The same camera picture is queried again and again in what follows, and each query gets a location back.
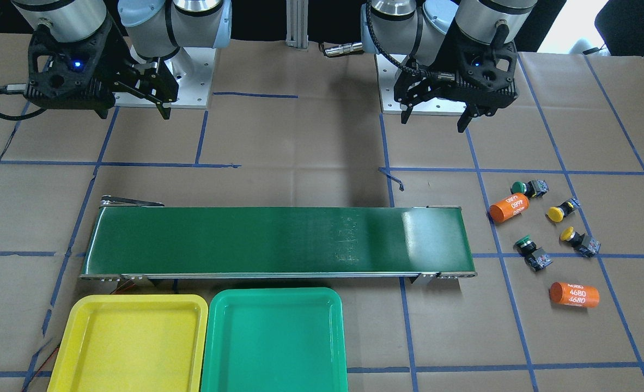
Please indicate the green plastic tray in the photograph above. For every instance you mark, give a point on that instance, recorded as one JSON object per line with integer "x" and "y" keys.
{"x": 288, "y": 339}

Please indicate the aluminium frame post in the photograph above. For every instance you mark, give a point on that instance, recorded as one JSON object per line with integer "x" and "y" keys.
{"x": 296, "y": 15}

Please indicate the green conveyor belt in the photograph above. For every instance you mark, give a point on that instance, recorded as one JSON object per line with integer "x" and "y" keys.
{"x": 161, "y": 242}

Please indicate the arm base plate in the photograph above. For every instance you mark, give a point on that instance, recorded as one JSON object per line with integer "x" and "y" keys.
{"x": 387, "y": 74}
{"x": 193, "y": 69}

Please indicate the green push button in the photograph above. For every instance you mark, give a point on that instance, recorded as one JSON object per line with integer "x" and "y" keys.
{"x": 530, "y": 189}
{"x": 536, "y": 258}

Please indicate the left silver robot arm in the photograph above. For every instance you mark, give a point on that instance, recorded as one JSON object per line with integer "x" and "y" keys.
{"x": 428, "y": 30}

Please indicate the yellow plastic tray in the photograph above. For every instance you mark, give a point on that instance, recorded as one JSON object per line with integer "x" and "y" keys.
{"x": 132, "y": 343}

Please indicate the yellow push button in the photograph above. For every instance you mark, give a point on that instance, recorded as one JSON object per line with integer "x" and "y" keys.
{"x": 583, "y": 243}
{"x": 558, "y": 213}

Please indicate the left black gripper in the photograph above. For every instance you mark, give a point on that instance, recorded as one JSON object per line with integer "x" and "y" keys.
{"x": 432, "y": 66}

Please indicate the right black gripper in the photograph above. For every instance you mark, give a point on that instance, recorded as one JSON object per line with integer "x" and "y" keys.
{"x": 116, "y": 61}

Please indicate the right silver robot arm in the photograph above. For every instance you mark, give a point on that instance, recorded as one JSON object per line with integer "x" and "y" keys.
{"x": 158, "y": 54}

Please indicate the orange cylinder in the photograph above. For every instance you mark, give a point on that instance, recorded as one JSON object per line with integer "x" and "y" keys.
{"x": 508, "y": 208}
{"x": 574, "y": 295}

